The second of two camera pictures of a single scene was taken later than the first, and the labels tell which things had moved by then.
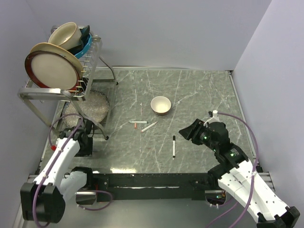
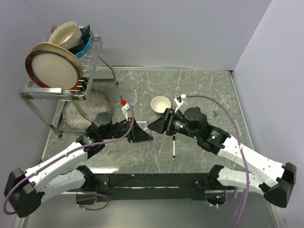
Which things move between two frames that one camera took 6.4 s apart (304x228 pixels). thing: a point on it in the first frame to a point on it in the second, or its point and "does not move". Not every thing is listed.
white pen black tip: (174, 147) does not move
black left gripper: (88, 151) to (138, 134)
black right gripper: (188, 131) to (164, 124)
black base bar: (151, 187) does not move
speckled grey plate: (96, 106) does not move
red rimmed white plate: (50, 69) does not move
